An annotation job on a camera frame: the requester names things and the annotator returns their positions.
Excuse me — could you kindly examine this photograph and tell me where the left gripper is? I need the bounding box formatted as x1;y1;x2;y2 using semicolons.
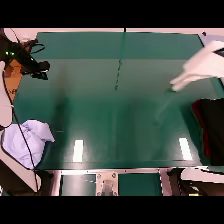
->
30;60;51;81

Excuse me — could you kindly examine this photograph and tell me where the lavender garment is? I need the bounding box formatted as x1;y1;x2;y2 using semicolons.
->
1;119;56;171

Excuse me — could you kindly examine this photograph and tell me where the black garment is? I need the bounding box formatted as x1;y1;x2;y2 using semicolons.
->
191;97;224;168

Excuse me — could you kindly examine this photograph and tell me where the black cable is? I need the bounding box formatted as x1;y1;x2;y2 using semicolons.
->
1;68;40;194
29;42;46;55

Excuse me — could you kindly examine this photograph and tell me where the silver frame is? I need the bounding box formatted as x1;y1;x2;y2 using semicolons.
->
45;166;224;197

